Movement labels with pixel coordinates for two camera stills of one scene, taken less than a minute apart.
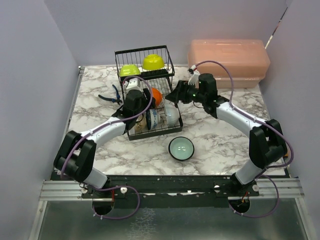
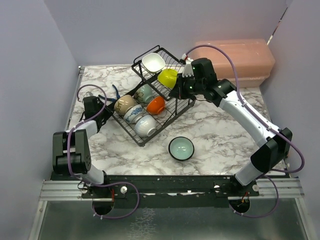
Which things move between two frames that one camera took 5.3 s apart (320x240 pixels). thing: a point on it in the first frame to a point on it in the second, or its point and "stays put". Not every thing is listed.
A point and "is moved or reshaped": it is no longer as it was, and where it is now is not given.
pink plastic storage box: [247, 60] stays put
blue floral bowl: [153, 118] is moved or reshaped
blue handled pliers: [118, 100] stays put
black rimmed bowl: [181, 148] stays put
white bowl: [173, 116] to [146, 126]
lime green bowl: [128, 70] to [153, 62]
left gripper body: [146, 100] to [106, 113]
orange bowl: [157, 95] to [156, 105]
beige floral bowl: [141, 125] is moved or reshaped
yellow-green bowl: [153, 62] to [168, 77]
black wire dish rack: [153, 66] is moved or reshaped
